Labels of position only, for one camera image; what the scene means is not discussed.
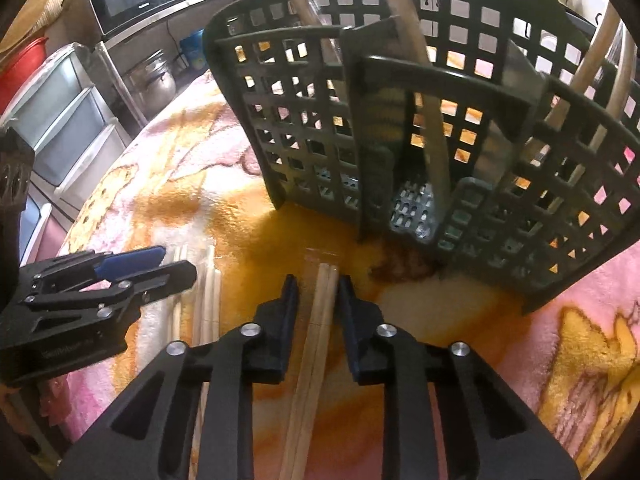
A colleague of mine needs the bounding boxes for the bare wooden chopsticks pair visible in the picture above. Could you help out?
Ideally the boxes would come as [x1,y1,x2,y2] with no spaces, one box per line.
[279,263,338,480]

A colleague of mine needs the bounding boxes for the pink cartoon blanket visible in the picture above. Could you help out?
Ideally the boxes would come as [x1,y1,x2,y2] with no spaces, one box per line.
[63,75,639,479]

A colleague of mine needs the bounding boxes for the plastic drawer tower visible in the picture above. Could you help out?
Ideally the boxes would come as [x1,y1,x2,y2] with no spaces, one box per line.
[1,42,131,264]

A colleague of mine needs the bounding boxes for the stacked steel pots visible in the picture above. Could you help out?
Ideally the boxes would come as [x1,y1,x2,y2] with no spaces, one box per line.
[125,49,177,118]

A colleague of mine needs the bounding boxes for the red plastic basin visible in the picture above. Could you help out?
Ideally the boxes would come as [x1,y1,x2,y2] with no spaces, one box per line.
[0,36,48,112]

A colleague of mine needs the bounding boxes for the metal shelf rack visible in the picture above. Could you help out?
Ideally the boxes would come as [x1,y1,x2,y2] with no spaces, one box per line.
[88,0,234,136]

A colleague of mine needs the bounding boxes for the blue tin can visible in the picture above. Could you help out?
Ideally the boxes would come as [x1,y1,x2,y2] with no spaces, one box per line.
[179,29,207,72]

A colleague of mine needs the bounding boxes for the round bamboo tray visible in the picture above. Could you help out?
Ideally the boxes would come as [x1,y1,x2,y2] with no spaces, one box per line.
[1,0,63,55]

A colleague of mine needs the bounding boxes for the black plastic utensil basket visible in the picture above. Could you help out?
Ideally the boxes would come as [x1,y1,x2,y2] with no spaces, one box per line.
[204,0,639,310]

